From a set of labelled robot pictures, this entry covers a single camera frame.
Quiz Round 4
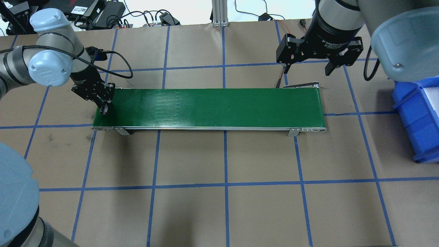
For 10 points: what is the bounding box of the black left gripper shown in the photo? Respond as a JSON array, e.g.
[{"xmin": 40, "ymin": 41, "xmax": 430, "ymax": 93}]
[{"xmin": 70, "ymin": 66, "xmax": 116, "ymax": 110}]

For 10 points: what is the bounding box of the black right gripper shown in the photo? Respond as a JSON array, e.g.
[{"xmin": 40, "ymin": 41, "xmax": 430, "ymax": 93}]
[{"xmin": 276, "ymin": 10, "xmax": 364, "ymax": 76}]

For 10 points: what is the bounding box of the dark capacitor block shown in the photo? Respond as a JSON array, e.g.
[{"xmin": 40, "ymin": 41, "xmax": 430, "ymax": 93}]
[{"xmin": 99, "ymin": 104, "xmax": 114, "ymax": 116}]

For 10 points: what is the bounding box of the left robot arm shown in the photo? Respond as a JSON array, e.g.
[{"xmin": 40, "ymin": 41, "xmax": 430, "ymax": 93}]
[{"xmin": 0, "ymin": 8, "xmax": 116, "ymax": 115}]

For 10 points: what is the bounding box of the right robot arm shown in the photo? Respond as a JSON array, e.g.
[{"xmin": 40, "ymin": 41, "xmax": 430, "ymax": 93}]
[{"xmin": 276, "ymin": 0, "xmax": 439, "ymax": 82}]

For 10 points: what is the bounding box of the green conveyor belt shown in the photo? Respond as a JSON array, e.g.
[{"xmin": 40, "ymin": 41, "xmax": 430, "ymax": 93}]
[{"xmin": 92, "ymin": 87, "xmax": 327, "ymax": 136}]

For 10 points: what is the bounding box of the black power adapter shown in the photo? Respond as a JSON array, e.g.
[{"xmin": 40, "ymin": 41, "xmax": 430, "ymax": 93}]
[{"xmin": 91, "ymin": 1, "xmax": 126, "ymax": 30}]

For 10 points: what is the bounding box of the blue plastic bin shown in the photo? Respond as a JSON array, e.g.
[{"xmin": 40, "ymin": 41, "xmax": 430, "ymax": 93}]
[{"xmin": 392, "ymin": 76, "xmax": 439, "ymax": 164}]

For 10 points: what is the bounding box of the red black conveyor cable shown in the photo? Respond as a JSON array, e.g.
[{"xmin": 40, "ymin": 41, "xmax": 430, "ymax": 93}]
[{"xmin": 275, "ymin": 19, "xmax": 311, "ymax": 89}]

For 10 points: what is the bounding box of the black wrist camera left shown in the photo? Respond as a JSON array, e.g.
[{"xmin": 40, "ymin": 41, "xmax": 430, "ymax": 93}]
[{"xmin": 85, "ymin": 46, "xmax": 108, "ymax": 63}]

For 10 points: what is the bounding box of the aluminium frame post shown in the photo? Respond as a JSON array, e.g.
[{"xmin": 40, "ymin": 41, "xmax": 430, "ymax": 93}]
[{"xmin": 211, "ymin": 0, "xmax": 229, "ymax": 28}]

